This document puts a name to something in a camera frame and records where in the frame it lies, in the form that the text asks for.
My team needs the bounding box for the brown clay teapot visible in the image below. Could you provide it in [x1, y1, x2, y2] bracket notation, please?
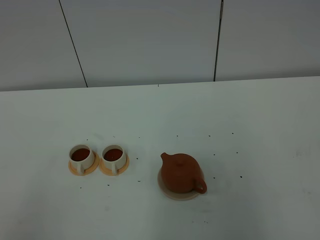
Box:
[160, 152, 207, 194]

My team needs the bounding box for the beige round teapot coaster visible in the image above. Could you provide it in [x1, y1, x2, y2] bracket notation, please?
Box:
[157, 169, 200, 201]

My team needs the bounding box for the right white teacup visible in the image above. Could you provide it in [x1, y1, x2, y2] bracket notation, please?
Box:
[101, 144, 126, 174]

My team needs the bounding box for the white teacup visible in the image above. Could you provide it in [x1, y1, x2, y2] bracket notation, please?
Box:
[101, 144, 126, 174]
[69, 144, 95, 176]

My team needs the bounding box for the right orange coaster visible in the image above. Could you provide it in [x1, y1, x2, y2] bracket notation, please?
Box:
[98, 155, 130, 176]

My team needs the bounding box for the orange coaster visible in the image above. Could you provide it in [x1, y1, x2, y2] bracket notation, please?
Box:
[98, 155, 130, 176]
[68, 151, 100, 176]

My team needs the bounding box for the left white teacup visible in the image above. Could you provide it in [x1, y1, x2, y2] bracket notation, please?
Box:
[69, 144, 95, 176]

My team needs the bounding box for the left orange coaster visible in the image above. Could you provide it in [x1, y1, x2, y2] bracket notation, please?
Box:
[68, 151, 100, 176]

